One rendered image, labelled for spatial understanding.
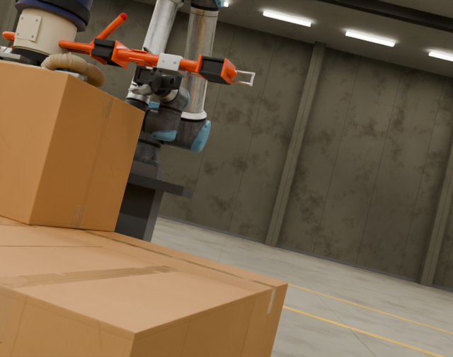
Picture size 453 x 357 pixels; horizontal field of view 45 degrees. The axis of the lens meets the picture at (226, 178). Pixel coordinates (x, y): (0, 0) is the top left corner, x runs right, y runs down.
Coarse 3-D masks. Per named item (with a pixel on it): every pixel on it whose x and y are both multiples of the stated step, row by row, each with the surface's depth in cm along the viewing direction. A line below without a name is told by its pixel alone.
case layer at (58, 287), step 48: (0, 240) 103; (48, 240) 119; (96, 240) 141; (0, 288) 69; (48, 288) 73; (96, 288) 81; (144, 288) 91; (192, 288) 103; (240, 288) 120; (0, 336) 68; (48, 336) 66; (96, 336) 64; (144, 336) 65; (192, 336) 83; (240, 336) 114
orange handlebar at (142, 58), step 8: (8, 32) 173; (8, 40) 177; (64, 40) 166; (72, 48) 165; (80, 48) 163; (88, 48) 162; (120, 56) 159; (128, 56) 157; (136, 56) 156; (144, 56) 155; (152, 56) 154; (144, 64) 158; (152, 64) 159; (184, 64) 151; (192, 64) 150; (232, 72) 147
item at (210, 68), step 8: (200, 56) 148; (200, 64) 148; (208, 64) 148; (216, 64) 147; (224, 64) 145; (232, 64) 149; (200, 72) 148; (208, 72) 147; (216, 72) 147; (224, 72) 146; (208, 80) 154; (216, 80) 152; (224, 80) 149
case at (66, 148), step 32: (0, 64) 148; (0, 96) 146; (32, 96) 142; (64, 96) 139; (96, 96) 151; (0, 128) 144; (32, 128) 141; (64, 128) 142; (96, 128) 154; (128, 128) 169; (0, 160) 143; (32, 160) 139; (64, 160) 145; (96, 160) 157; (128, 160) 172; (0, 192) 142; (32, 192) 138; (64, 192) 147; (96, 192) 161; (32, 224) 138; (64, 224) 150; (96, 224) 164
